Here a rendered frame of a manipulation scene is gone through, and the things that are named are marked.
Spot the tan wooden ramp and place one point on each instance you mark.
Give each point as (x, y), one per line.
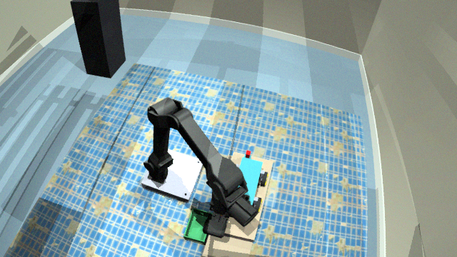
(238, 240)

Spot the green tray floor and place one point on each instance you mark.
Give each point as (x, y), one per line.
(196, 225)

